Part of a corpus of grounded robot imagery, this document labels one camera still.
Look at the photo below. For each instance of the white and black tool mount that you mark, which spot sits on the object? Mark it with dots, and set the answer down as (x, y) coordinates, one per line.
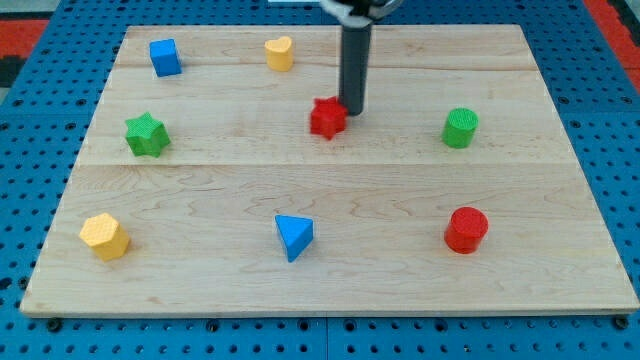
(359, 13)

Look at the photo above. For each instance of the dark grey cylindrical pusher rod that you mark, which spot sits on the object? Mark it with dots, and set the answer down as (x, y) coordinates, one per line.
(353, 67)

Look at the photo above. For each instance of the red star block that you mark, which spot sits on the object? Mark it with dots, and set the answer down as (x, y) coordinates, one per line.
(328, 117)

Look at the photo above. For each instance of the green star block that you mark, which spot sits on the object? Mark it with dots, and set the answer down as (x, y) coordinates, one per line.
(146, 136)

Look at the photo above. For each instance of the yellow heart block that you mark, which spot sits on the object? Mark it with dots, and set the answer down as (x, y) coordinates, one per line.
(279, 53)

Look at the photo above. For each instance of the green cylinder block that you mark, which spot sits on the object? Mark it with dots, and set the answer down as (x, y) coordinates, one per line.
(459, 128)

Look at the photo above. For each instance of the light wooden board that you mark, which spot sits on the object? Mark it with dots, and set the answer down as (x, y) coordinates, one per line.
(201, 216)

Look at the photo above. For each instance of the blue cube block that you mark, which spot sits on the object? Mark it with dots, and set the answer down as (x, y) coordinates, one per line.
(165, 58)

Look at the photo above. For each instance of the blue triangle block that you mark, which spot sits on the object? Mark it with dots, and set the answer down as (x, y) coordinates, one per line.
(296, 234)

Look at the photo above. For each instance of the red cylinder block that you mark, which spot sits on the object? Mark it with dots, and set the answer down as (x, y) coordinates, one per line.
(466, 229)

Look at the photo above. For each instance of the yellow hexagon block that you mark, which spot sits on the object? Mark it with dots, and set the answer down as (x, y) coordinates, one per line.
(105, 236)

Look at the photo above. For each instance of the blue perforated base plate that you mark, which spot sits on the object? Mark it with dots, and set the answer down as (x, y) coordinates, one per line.
(47, 111)

